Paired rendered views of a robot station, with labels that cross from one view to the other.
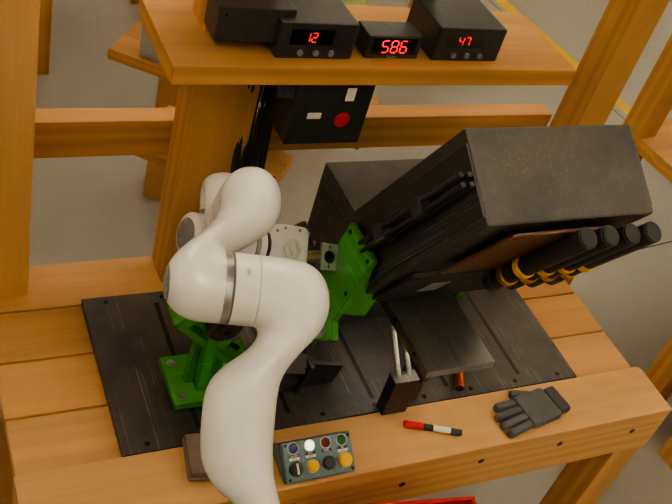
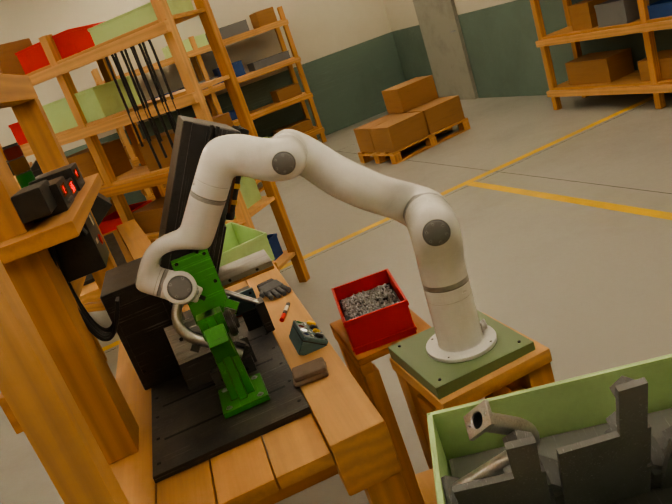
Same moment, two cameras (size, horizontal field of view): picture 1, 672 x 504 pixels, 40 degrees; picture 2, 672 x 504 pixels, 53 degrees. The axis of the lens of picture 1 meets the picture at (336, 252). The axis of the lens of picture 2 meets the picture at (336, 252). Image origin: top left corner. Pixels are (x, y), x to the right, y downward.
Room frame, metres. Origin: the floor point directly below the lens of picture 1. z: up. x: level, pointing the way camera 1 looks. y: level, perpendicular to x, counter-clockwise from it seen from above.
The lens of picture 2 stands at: (0.22, 1.55, 1.77)
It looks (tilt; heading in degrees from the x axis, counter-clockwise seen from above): 18 degrees down; 294
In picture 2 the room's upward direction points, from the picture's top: 19 degrees counter-clockwise
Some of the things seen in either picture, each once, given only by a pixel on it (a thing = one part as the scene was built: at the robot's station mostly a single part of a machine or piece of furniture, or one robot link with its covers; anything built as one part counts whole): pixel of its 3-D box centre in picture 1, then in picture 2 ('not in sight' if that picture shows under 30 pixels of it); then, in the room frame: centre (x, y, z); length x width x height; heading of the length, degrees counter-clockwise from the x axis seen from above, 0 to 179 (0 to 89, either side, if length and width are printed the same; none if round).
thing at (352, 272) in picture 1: (353, 277); (200, 283); (1.41, -0.05, 1.17); 0.13 x 0.12 x 0.20; 124
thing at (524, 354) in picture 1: (340, 342); (213, 359); (1.51, -0.08, 0.89); 1.10 x 0.42 x 0.02; 124
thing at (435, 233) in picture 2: not in sight; (436, 244); (0.64, 0.04, 1.19); 0.19 x 0.12 x 0.24; 108
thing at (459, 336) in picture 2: not in sight; (453, 313); (0.66, 0.01, 0.97); 0.19 x 0.19 x 0.18
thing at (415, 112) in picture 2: not in sight; (406, 118); (2.39, -6.59, 0.37); 1.20 x 0.80 x 0.74; 50
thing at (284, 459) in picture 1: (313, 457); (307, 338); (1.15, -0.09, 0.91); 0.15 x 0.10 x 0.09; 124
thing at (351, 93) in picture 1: (319, 97); (77, 244); (1.62, 0.13, 1.42); 0.17 x 0.12 x 0.15; 124
